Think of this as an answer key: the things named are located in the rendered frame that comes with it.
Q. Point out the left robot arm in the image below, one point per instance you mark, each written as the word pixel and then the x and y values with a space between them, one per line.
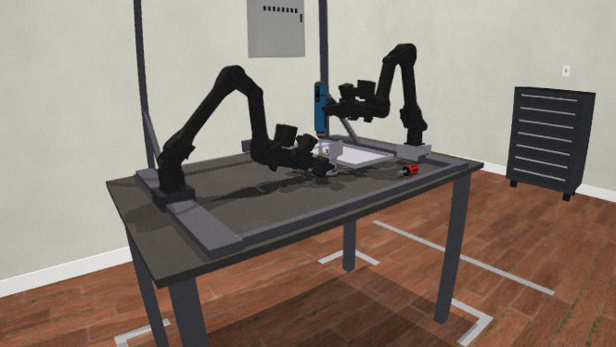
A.
pixel 410 114

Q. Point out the red hand nut driver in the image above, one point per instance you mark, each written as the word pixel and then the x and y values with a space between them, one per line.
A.
pixel 408 170

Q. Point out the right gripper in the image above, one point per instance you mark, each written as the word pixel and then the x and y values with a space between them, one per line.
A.
pixel 319 164

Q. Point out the white metal bracket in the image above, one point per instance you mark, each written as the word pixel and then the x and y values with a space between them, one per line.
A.
pixel 335 150

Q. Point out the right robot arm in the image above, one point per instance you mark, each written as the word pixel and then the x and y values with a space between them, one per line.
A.
pixel 262 149

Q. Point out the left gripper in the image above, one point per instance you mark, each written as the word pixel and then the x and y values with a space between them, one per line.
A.
pixel 342 108

